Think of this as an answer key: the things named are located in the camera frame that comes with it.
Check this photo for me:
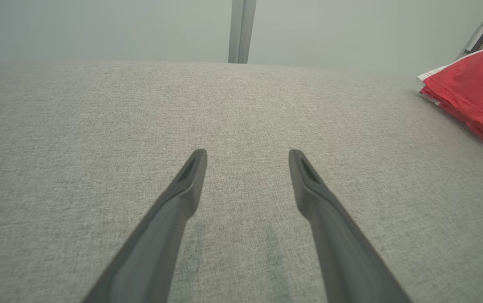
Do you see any grey metal post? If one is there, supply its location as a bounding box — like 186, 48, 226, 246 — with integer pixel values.
228, 0, 257, 64

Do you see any red Bulls 23 jersey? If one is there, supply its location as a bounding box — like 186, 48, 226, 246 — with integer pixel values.
417, 37, 483, 147

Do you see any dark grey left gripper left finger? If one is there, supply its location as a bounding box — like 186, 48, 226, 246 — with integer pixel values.
82, 149, 208, 303

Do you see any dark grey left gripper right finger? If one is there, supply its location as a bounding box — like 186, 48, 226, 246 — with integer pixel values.
288, 149, 412, 303

